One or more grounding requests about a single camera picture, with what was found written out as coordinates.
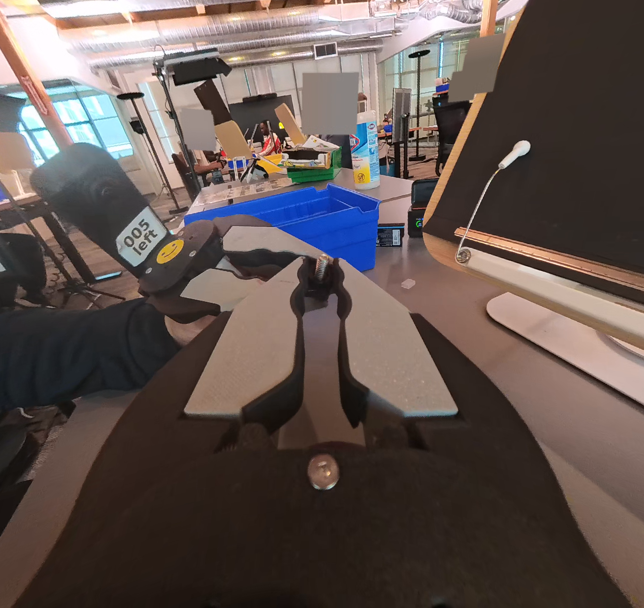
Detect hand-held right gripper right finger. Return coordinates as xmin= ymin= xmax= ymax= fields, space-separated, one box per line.
xmin=334 ymin=257 xmax=460 ymax=429

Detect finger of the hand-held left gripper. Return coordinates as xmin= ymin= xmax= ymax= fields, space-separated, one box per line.
xmin=178 ymin=267 xmax=265 ymax=313
xmin=220 ymin=225 xmax=314 ymax=282

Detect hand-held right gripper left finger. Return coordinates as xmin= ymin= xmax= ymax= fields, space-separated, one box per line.
xmin=182 ymin=257 xmax=308 ymax=432

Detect black knob screw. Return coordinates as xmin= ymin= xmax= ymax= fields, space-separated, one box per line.
xmin=303 ymin=253 xmax=339 ymax=303

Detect blue plastic bin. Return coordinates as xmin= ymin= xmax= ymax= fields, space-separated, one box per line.
xmin=183 ymin=183 xmax=381 ymax=272

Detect person's left forearm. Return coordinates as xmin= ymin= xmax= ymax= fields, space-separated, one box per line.
xmin=0 ymin=297 xmax=183 ymax=410

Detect person's left hand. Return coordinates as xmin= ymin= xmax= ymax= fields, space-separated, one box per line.
xmin=163 ymin=311 xmax=224 ymax=351

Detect printed paper sheet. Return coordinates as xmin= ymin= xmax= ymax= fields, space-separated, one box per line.
xmin=198 ymin=179 xmax=291 ymax=205

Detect green plastic bin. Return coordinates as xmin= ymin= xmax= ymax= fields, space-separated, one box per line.
xmin=286 ymin=146 xmax=344 ymax=184

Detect cardboard box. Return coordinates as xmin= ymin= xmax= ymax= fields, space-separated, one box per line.
xmin=281 ymin=134 xmax=342 ymax=168

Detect beige tilted board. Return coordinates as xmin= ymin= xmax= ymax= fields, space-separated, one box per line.
xmin=274 ymin=103 xmax=309 ymax=147

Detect small black battery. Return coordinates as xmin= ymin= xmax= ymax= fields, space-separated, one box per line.
xmin=376 ymin=223 xmax=406 ymax=250

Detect disinfecting wipes canister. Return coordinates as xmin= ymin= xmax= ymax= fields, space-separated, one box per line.
xmin=354 ymin=110 xmax=381 ymax=190

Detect brown tilted board stand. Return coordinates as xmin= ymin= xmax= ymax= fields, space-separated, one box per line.
xmin=193 ymin=79 xmax=253 ymax=163

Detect studio light on stand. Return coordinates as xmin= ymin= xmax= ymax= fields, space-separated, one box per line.
xmin=152 ymin=45 xmax=233 ymax=216

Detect black charger case green lights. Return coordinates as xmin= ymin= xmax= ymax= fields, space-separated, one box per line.
xmin=407 ymin=178 xmax=442 ymax=239

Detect black high-back office chair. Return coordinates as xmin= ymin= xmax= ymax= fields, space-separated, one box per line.
xmin=433 ymin=96 xmax=472 ymax=177

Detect black board white stand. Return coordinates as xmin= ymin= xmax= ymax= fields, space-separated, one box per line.
xmin=423 ymin=0 xmax=644 ymax=407

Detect dark wall screen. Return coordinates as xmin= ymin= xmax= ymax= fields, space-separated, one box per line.
xmin=241 ymin=93 xmax=297 ymax=133

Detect metal page holder wire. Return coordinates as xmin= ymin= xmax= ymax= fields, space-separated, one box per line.
xmin=454 ymin=140 xmax=532 ymax=264

